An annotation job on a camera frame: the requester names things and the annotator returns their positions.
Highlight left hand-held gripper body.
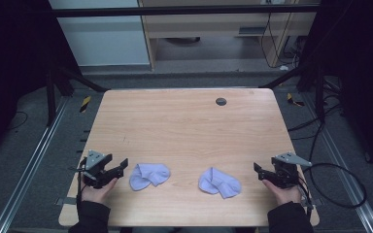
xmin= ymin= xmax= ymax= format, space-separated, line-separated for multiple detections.
xmin=82 ymin=150 xmax=124 ymax=190

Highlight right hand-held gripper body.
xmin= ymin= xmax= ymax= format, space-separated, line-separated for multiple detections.
xmin=258 ymin=151 xmax=313 ymax=189

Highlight light purple sock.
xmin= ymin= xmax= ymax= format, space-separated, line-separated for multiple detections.
xmin=198 ymin=166 xmax=243 ymax=200
xmin=128 ymin=163 xmax=172 ymax=192

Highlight person's right hand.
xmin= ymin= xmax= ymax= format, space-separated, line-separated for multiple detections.
xmin=261 ymin=179 xmax=303 ymax=207

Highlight person's left hand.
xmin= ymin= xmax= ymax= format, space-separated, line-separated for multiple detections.
xmin=80 ymin=177 xmax=119 ymax=206

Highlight yellow black hazard tape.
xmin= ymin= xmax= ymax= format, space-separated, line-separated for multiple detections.
xmin=287 ymin=92 xmax=306 ymax=108
xmin=79 ymin=95 xmax=92 ymax=114

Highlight black metal stand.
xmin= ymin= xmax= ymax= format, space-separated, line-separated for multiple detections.
xmin=44 ymin=61 xmax=112 ymax=128
xmin=258 ymin=62 xmax=327 ymax=123

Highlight white cabinet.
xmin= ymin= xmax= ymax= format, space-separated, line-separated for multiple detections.
xmin=48 ymin=0 xmax=152 ymax=68

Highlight dark curtain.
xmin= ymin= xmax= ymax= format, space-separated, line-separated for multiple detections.
xmin=299 ymin=0 xmax=373 ymax=181
xmin=0 ymin=0 xmax=81 ymax=164

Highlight grey under-desk tray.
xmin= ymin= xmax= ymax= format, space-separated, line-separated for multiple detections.
xmin=238 ymin=25 xmax=268 ymax=37

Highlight light wooden background desk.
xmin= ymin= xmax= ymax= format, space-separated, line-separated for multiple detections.
xmin=137 ymin=0 xmax=322 ymax=71

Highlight left hand-held gripper black cable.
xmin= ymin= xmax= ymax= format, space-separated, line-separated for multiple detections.
xmin=69 ymin=156 xmax=89 ymax=213

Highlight hand-held gripper black cable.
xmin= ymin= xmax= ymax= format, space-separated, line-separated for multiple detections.
xmin=69 ymin=156 xmax=89 ymax=213
xmin=296 ymin=162 xmax=368 ymax=210

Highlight black floor cables bundle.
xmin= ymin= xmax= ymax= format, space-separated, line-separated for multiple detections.
xmin=287 ymin=77 xmax=346 ymax=163

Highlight aluminium floor rail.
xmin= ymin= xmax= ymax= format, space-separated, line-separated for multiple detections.
xmin=303 ymin=92 xmax=373 ymax=233
xmin=0 ymin=96 xmax=70 ymax=233

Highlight right hand-held gripper black cable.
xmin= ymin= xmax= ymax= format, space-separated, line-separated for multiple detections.
xmin=296 ymin=162 xmax=368 ymax=210

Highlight thin black floor cable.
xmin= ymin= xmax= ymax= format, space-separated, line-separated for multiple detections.
xmin=7 ymin=111 xmax=29 ymax=131

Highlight black hanging desk cables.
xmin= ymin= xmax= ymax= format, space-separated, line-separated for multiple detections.
xmin=259 ymin=12 xmax=303 ymax=70

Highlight black horizontal frame bar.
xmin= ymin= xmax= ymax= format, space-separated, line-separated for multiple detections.
xmin=50 ymin=4 xmax=321 ymax=18

